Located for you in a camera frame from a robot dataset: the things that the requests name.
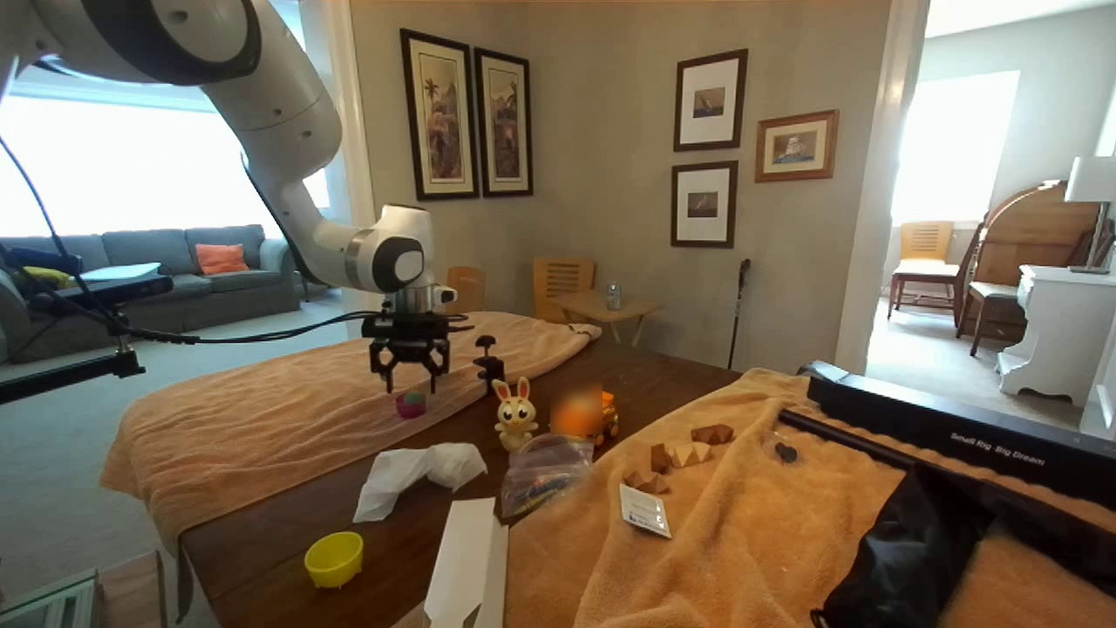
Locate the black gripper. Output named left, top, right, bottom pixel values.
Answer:
left=365, top=335, right=454, bottom=395

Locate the yellow bowl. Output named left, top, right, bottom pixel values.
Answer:
left=300, top=525, right=365, bottom=589

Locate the yellow object on sofa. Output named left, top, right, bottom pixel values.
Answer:
left=14, top=260, right=76, bottom=293

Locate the black table clamp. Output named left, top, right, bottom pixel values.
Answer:
left=472, top=330, right=510, bottom=395

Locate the crumpled white tissue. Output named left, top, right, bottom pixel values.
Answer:
left=347, top=438, right=490, bottom=525

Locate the cream bunny toy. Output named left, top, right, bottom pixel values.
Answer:
left=489, top=372, right=539, bottom=454

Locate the plain orange towel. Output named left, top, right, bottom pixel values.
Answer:
left=101, top=306, right=603, bottom=543

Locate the clear plastic bag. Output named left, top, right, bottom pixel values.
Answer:
left=496, top=432, right=597, bottom=522

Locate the orange plush cat toy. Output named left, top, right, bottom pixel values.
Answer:
left=548, top=387, right=622, bottom=450

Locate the wooden folding table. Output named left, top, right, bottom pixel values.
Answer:
left=555, top=289, right=656, bottom=350

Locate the grey sofa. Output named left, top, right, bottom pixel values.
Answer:
left=0, top=224, right=307, bottom=361

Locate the long white cardboard box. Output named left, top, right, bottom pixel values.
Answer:
left=420, top=494, right=513, bottom=628

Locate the orange cushion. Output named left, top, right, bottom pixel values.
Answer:
left=190, top=239, right=252, bottom=280

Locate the white paper label card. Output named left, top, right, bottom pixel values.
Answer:
left=617, top=480, right=677, bottom=540

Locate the black walking stick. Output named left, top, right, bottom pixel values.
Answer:
left=725, top=255, right=752, bottom=372

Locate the wooden stand platform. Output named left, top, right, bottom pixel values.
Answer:
left=97, top=550, right=164, bottom=628

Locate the orange towel under clutter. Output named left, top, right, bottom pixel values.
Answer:
left=502, top=367, right=1116, bottom=628

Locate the wooden armchair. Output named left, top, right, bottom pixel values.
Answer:
left=887, top=219, right=960, bottom=318

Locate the black fabric bag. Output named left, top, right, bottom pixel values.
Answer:
left=811, top=464, right=996, bottom=628

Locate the long black case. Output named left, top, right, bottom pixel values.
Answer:
left=799, top=360, right=1116, bottom=508

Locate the wooden rocking chair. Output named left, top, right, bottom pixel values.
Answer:
left=952, top=174, right=1100, bottom=360

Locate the white desk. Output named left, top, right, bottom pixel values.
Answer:
left=992, top=260, right=1116, bottom=411

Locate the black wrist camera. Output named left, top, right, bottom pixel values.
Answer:
left=360, top=311, right=454, bottom=344

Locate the black camera cable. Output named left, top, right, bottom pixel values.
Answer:
left=116, top=306, right=386, bottom=350

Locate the tall black picture frame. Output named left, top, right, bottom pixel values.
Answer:
left=398, top=28, right=480, bottom=202
left=472, top=45, right=537, bottom=200

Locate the black stereo camera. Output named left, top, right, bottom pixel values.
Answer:
left=29, top=273, right=174, bottom=314

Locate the small black picture frame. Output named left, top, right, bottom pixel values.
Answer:
left=666, top=158, right=740, bottom=252
left=670, top=45, right=748, bottom=154

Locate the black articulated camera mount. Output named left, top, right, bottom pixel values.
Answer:
left=0, top=306, right=150, bottom=404

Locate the brown wooden picture frame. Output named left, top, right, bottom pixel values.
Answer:
left=752, top=107, right=841, bottom=183

